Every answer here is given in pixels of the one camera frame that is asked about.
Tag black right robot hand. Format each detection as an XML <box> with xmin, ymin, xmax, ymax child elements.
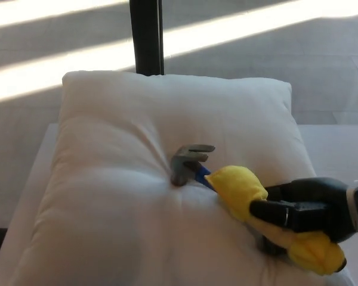
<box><xmin>249</xmin><ymin>176</ymin><xmax>358</xmax><ymax>243</ymax></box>

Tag hammer with yellow-wrapped handle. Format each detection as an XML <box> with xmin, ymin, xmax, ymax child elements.
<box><xmin>169</xmin><ymin>144</ymin><xmax>347</xmax><ymax>266</ymax></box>

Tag white pillow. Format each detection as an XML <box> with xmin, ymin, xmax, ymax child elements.
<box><xmin>8</xmin><ymin>70</ymin><xmax>351</xmax><ymax>286</ymax></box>

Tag black vertical post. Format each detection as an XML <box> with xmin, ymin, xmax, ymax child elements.
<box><xmin>128</xmin><ymin>0</ymin><xmax>165</xmax><ymax>76</ymax></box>

